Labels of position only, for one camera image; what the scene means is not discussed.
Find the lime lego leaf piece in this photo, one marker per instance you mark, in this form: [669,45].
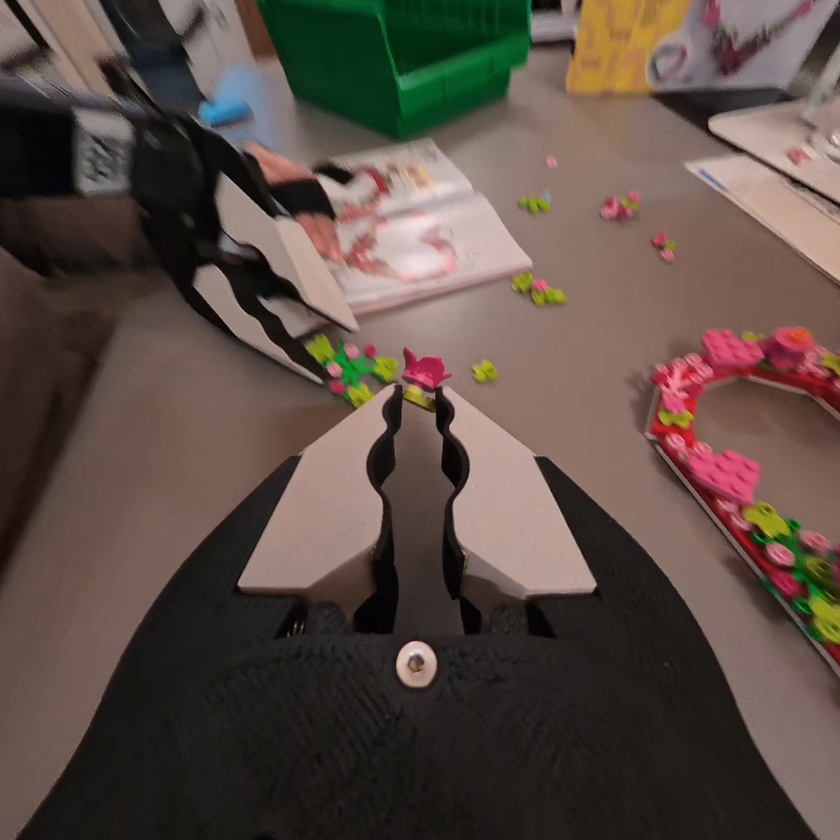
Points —
[484,371]

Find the blue object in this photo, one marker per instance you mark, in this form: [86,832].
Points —
[226,98]

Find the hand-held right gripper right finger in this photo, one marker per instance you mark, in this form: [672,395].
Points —
[518,525]

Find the white paper sheet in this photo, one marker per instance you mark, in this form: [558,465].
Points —
[774,210]

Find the lego instruction booklet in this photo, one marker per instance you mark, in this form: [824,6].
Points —
[446,262]

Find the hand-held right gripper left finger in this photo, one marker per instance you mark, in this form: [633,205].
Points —
[321,525]

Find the white tray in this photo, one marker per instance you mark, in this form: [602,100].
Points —
[761,131]

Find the pink lego flower cluster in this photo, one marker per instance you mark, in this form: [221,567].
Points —
[617,207]

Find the lego set box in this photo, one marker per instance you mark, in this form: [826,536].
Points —
[604,52]

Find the small lime lego cluster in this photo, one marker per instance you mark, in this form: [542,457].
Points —
[535,203]

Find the magenta lego rose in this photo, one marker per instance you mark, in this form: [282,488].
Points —
[425,367]

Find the green lego stem with flowers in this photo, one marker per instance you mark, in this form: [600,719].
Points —
[351,371]

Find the green plastic bin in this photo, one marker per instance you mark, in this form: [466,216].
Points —
[341,59]

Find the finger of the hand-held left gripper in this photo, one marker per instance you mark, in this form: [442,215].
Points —
[295,262]
[236,308]

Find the red lego heart frame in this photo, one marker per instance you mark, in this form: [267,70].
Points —
[728,476]

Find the person's left hand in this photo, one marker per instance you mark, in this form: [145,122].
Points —
[321,229]

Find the lime leaves with pink flower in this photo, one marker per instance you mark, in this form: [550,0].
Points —
[541,292]

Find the pink lego pieces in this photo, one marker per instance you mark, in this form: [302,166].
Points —
[663,244]

